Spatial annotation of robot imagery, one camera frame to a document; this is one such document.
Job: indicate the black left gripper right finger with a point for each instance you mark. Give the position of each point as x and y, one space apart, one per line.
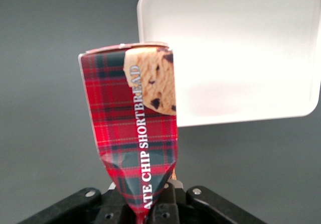
166 204

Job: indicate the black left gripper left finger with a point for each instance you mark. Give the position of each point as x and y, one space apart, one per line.
114 209

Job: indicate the red tartan cookie box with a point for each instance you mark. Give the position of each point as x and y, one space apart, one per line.
130 123

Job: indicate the white rectangular tray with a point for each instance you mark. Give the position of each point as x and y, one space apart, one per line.
240 55

